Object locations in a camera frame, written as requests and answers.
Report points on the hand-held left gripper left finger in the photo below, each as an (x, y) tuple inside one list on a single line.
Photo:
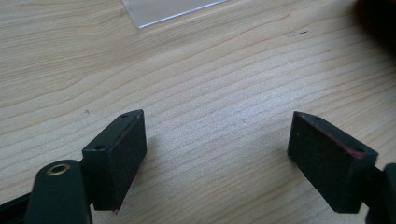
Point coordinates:
[(115, 161)]

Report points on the clear plastic sheet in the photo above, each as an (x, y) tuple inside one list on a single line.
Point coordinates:
[(162, 11)]

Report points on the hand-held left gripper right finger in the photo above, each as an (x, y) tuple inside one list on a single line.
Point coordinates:
[(327, 165)]

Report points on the dark blurred object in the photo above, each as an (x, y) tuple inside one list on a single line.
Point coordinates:
[(378, 18)]

